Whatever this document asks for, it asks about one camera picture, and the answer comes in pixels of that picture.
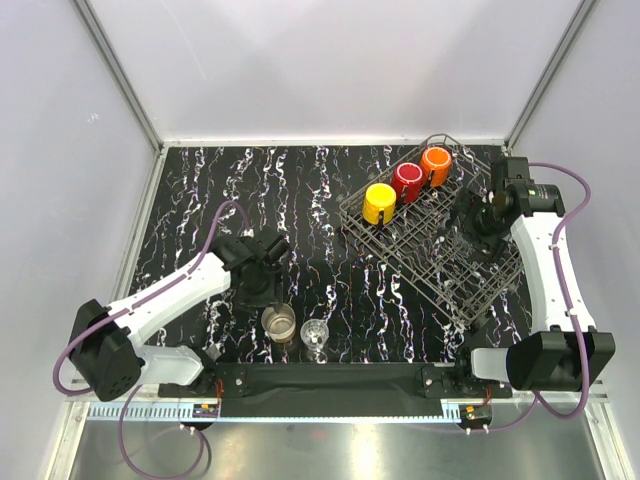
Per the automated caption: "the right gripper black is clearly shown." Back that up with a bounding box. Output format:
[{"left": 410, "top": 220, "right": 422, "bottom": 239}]
[{"left": 433, "top": 187, "right": 510, "bottom": 264}]

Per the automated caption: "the yellow mug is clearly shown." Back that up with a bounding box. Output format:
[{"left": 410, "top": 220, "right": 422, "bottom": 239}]
[{"left": 362, "top": 183, "right": 397, "bottom": 225}]

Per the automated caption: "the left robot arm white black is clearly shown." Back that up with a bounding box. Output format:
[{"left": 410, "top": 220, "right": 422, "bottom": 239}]
[{"left": 65, "top": 228, "right": 290, "bottom": 402}]

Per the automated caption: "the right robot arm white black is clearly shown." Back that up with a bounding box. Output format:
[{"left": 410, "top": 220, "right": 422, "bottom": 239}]
[{"left": 449, "top": 157, "right": 616, "bottom": 397}]

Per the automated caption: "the orange mug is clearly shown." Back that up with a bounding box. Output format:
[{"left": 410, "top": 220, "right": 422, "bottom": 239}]
[{"left": 420, "top": 146, "right": 452, "bottom": 188}]

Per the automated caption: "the red mug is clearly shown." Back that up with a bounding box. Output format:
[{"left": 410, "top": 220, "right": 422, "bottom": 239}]
[{"left": 391, "top": 162, "right": 426, "bottom": 204}]

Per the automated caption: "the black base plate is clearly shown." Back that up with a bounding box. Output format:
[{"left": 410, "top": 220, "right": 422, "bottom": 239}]
[{"left": 212, "top": 362, "right": 511, "bottom": 419}]

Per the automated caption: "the grey wire dish rack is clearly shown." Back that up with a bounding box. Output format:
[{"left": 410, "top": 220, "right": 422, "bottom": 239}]
[{"left": 339, "top": 133, "right": 523, "bottom": 327}]

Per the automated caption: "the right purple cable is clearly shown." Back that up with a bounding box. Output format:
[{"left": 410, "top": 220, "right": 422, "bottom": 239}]
[{"left": 412, "top": 160, "right": 594, "bottom": 434}]

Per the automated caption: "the clear glass tumbler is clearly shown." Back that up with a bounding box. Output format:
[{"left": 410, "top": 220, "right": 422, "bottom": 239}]
[
  {"left": 300, "top": 319, "right": 329, "bottom": 350},
  {"left": 436, "top": 225, "right": 474, "bottom": 262}
]

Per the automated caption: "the stainless steel cup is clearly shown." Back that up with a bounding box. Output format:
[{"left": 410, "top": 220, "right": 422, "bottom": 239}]
[{"left": 261, "top": 304, "right": 296, "bottom": 344}]

